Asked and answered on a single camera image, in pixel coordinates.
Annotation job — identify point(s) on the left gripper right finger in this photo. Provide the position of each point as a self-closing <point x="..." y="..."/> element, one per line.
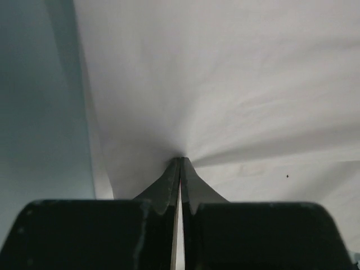
<point x="219" y="234"/>

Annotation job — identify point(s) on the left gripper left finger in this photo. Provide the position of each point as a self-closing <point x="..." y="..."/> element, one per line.
<point x="140" y="233"/>

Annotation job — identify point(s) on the white printed t shirt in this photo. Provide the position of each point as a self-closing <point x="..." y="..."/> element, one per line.
<point x="261" y="96"/>

